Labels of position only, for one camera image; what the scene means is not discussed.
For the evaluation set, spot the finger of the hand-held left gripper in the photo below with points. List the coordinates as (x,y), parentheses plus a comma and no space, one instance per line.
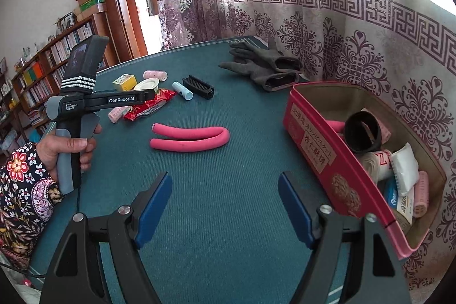
(149,94)

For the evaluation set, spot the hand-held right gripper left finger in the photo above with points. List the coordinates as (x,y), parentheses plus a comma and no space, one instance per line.
(153,211)

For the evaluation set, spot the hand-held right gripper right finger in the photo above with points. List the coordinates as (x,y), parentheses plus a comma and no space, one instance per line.
(295,211)

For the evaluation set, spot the white round lid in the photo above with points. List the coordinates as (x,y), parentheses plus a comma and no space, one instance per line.
(146,84)

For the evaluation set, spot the red snack wrapper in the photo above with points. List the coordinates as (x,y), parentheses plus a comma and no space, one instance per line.
(149,106)

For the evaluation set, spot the yellow small box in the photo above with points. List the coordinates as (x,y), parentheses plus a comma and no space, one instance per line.
(124,83)

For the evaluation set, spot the light blue hair roller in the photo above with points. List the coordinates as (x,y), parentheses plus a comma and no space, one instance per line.
(182,91)

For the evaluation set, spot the black folding comb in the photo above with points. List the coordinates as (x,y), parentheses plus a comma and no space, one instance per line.
(197,86)

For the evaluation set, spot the red tin box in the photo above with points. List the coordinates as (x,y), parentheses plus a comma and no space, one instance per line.
(313,151)

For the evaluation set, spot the blue and white sachet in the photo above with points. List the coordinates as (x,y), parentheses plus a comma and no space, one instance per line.
(392,193)

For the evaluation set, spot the white printed paper box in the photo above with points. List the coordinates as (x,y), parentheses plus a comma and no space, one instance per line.
(406,209)

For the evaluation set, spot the white padded packet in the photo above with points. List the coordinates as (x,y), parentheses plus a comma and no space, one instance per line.
(404,168)

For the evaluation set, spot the person's left forearm floral sleeve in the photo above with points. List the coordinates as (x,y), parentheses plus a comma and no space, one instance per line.
(21,204)

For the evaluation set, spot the person's left hand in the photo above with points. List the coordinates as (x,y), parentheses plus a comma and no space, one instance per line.
(48,151)

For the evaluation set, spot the wooden bookshelf with books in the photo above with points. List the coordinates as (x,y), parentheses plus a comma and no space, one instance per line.
(39,76)

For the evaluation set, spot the brown cardboard box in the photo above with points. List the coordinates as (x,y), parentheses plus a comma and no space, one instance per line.
(83,16)

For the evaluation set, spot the green cardboard box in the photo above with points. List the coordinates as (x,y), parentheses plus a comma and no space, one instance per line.
(93,5)

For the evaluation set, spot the grey glove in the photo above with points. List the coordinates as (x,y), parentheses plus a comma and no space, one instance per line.
(263,78)
(270,54)

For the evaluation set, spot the patterned lace curtain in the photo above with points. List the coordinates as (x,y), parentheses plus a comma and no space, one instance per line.
(356,40)

